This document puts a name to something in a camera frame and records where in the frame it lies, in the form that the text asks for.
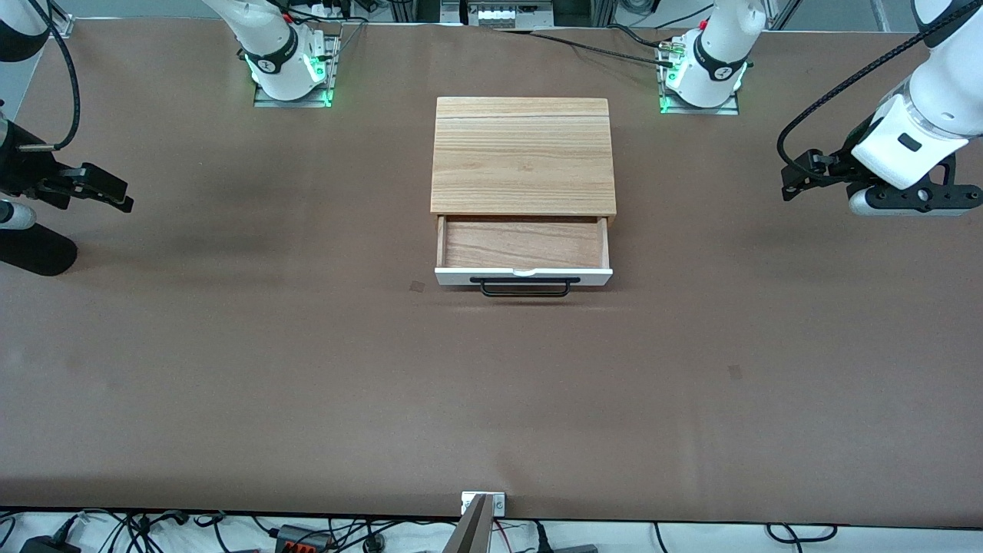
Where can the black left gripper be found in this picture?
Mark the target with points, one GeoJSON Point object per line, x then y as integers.
{"type": "Point", "coordinates": [839, 165]}

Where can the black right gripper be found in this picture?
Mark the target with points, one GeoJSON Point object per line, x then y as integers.
{"type": "Point", "coordinates": [21, 167]}

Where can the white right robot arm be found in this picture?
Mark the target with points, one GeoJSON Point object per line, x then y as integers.
{"type": "Point", "coordinates": [280, 84]}

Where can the wooden drawer cabinet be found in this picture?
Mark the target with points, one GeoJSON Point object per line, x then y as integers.
{"type": "Point", "coordinates": [522, 161]}

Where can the black rounded object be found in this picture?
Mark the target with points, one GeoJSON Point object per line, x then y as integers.
{"type": "Point", "coordinates": [34, 253]}

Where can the white power strip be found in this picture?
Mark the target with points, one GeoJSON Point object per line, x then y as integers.
{"type": "Point", "coordinates": [507, 14]}

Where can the black adapter with red connectors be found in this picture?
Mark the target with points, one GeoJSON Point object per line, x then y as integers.
{"type": "Point", "coordinates": [303, 540]}

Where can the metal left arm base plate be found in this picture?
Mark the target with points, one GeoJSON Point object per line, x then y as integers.
{"type": "Point", "coordinates": [726, 110]}

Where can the aluminium frame post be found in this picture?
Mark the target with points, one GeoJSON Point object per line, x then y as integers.
{"type": "Point", "coordinates": [64, 28]}

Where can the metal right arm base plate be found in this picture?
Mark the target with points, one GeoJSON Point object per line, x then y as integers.
{"type": "Point", "coordinates": [332, 65]}

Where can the small metal bracket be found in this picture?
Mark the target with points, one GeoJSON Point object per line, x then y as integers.
{"type": "Point", "coordinates": [499, 503]}

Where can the grey camera mount bar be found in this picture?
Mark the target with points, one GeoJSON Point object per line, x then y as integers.
{"type": "Point", "coordinates": [470, 534]}

